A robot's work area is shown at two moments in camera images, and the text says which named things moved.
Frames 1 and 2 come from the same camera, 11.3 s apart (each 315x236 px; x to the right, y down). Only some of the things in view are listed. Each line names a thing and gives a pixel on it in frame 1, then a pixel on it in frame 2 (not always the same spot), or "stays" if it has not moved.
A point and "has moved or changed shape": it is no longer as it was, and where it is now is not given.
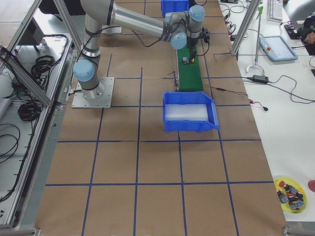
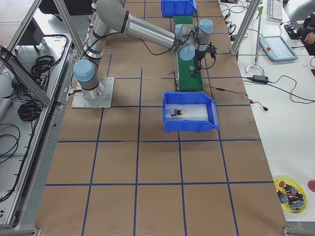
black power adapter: x=260 y=78 stays
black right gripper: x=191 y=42 → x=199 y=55
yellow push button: x=185 y=60 has moved or changed shape
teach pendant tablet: x=276 y=49 stays
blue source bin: x=174 y=6 stays
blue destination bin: x=190 y=98 stays
